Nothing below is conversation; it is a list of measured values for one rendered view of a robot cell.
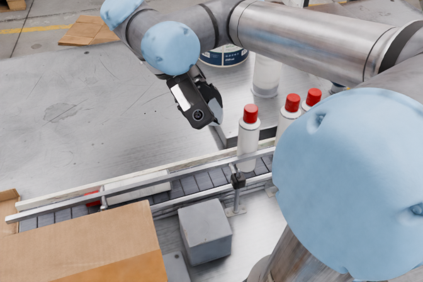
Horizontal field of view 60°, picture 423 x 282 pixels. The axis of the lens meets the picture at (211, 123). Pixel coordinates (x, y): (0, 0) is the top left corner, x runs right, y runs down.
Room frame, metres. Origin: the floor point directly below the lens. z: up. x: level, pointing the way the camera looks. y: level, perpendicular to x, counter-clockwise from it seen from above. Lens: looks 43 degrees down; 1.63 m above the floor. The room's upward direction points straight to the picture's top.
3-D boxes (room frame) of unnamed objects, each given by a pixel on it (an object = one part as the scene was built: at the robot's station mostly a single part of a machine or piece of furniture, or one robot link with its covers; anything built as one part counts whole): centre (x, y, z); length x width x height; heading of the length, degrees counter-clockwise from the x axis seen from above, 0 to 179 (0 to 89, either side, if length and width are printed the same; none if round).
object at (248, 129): (0.63, -0.09, 0.98); 0.05 x 0.05 x 0.20
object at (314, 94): (0.69, -0.25, 0.98); 0.05 x 0.05 x 0.20
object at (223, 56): (1.19, -0.04, 0.95); 0.20 x 0.20 x 0.14
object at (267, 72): (0.96, -0.18, 1.03); 0.09 x 0.09 x 0.30
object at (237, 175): (0.54, -0.05, 0.91); 0.07 x 0.03 x 0.16; 19
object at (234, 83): (1.18, -0.31, 0.86); 0.80 x 0.67 x 0.05; 109
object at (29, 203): (0.66, -0.05, 0.90); 1.07 x 0.01 x 0.02; 109
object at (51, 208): (0.59, -0.08, 0.95); 1.07 x 0.01 x 0.01; 109
